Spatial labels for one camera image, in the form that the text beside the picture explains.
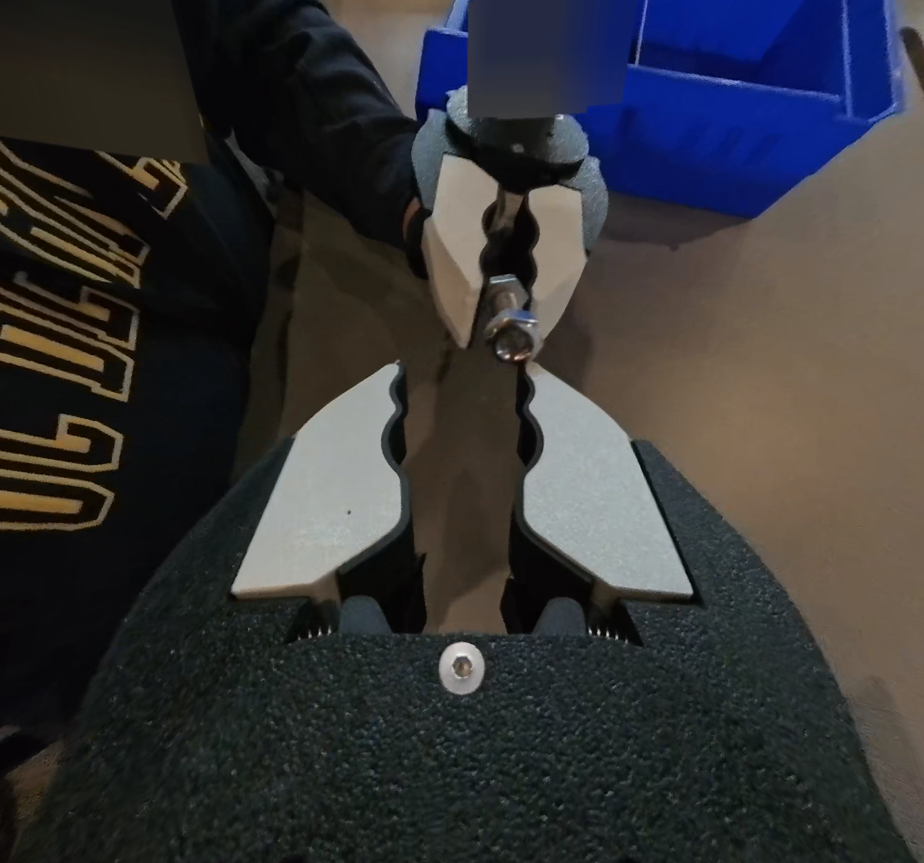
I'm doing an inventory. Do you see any steel hex bolt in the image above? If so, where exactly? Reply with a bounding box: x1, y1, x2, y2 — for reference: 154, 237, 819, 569
487, 272, 535, 366

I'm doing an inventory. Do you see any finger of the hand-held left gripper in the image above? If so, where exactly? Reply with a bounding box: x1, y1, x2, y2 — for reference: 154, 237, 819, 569
422, 155, 508, 353
520, 184, 587, 348

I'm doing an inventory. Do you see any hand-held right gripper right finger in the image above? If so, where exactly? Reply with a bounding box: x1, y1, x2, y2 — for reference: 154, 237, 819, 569
518, 362, 697, 602

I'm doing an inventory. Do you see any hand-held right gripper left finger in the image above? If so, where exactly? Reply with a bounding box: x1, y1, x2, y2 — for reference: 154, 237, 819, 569
230, 361, 412, 602

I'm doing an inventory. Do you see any blue plastic bin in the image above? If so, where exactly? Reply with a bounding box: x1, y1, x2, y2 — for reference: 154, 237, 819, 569
413, 0, 909, 220

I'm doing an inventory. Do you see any navy sweatshirt gold print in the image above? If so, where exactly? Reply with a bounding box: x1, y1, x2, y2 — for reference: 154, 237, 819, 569
0, 134, 279, 741

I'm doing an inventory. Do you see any steel hex nut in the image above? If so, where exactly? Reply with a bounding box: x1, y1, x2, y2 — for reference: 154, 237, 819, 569
482, 309, 544, 367

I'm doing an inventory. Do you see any person's left forearm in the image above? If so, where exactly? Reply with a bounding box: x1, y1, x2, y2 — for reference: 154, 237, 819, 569
155, 0, 428, 258

